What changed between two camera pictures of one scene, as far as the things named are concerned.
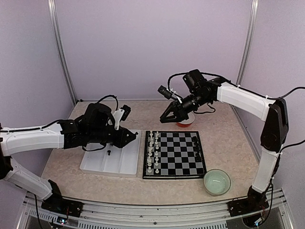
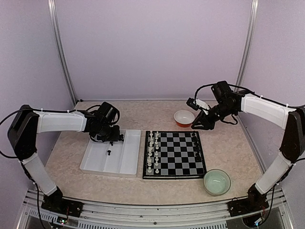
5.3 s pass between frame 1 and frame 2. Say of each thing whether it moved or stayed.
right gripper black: moved
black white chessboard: stayed
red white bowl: stayed
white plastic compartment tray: stayed
